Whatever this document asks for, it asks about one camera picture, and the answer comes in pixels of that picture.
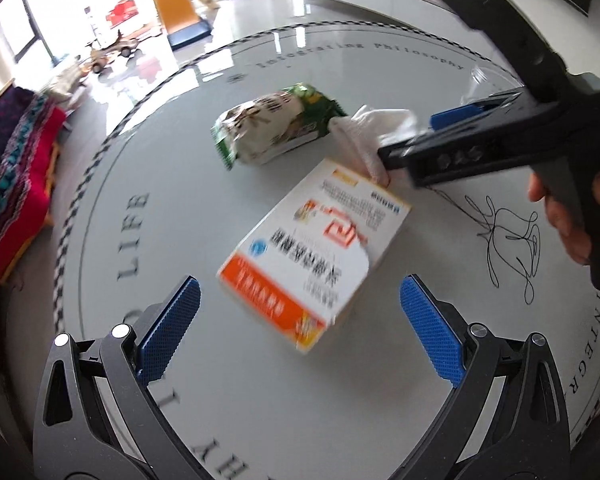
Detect white orange medicine box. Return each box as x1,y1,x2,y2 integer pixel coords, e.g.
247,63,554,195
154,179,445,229
218,158,411,353

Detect table with colourful blanket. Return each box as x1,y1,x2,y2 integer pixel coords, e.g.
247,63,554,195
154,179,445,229
0,82,66,285

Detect white plastic bag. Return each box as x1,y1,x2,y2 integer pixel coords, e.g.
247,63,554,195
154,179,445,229
328,105,420,188

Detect person's right hand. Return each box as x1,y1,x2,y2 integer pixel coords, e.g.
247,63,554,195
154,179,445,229
528,172,600,266

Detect patterned snack packet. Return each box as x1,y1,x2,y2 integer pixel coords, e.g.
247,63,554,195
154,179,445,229
211,82,346,170

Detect yellow children's slide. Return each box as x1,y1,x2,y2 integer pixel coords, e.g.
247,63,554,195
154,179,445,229
152,0,212,51

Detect clear round plastic container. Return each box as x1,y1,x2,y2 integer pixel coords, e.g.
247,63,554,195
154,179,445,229
460,65,520,105

